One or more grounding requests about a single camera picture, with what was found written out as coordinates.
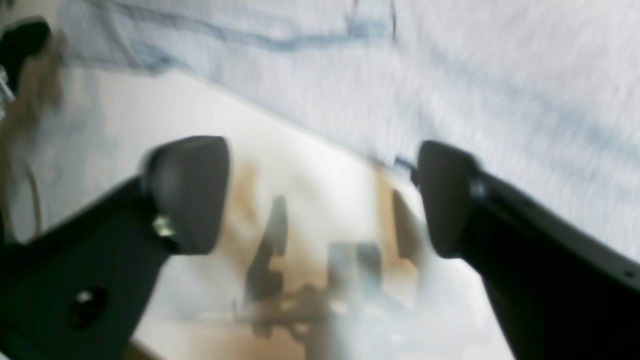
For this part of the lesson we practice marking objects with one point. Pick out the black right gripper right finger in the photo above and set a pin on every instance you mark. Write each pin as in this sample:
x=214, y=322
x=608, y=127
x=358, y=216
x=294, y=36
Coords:
x=557, y=293

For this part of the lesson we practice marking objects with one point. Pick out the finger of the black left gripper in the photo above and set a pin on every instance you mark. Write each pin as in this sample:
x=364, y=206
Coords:
x=22, y=39

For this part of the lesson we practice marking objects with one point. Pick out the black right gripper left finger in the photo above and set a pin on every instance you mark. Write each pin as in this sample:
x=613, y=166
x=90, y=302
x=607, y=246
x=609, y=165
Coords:
x=78, y=291

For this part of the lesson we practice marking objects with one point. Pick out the grey T-shirt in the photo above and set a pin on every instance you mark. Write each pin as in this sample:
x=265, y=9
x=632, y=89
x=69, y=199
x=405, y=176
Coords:
x=545, y=93

